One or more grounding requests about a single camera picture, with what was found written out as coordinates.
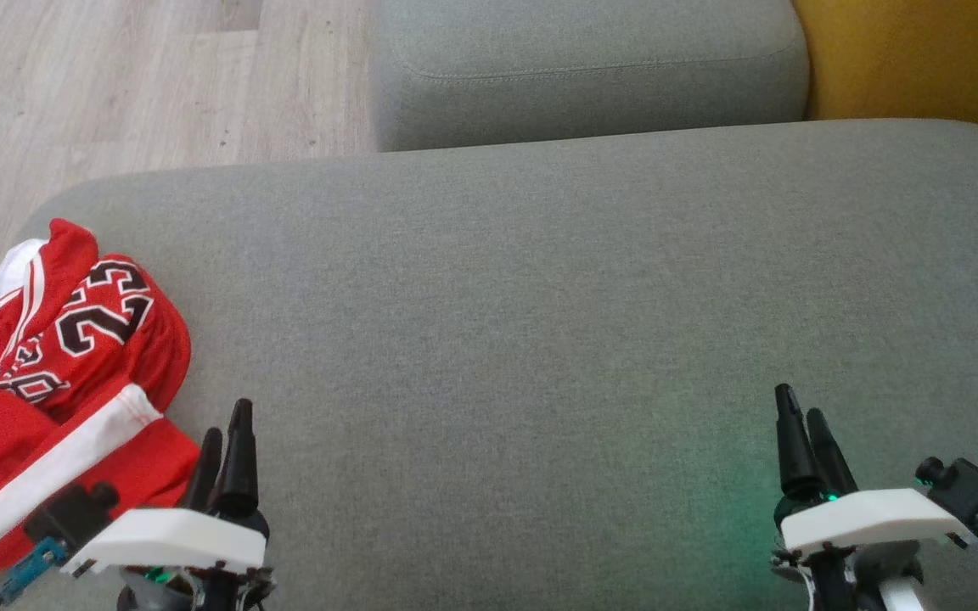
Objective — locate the yellow sofa cushion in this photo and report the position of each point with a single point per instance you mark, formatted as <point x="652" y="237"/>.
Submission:
<point x="922" y="59"/>

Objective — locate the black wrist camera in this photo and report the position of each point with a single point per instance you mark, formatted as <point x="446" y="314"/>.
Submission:
<point x="969" y="492"/>
<point x="73" y="513"/>

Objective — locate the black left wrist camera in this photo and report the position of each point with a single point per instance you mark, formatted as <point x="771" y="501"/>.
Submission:
<point x="73" y="513"/>

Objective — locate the red jersey number 23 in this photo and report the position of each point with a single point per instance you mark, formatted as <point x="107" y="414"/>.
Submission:
<point x="162" y="356"/>

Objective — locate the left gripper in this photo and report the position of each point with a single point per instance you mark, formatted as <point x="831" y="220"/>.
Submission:
<point x="175" y="539"/>

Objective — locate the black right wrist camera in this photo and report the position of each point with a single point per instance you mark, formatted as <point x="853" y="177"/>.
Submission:
<point x="969" y="492"/>

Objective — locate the small grey sofa cushion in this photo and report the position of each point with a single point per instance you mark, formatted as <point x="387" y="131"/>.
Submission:
<point x="582" y="68"/>

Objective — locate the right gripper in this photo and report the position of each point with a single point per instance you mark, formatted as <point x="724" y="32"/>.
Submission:
<point x="862" y="522"/>

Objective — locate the large grey sofa seat cushion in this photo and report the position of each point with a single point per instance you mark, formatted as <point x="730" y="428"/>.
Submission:
<point x="497" y="339"/>

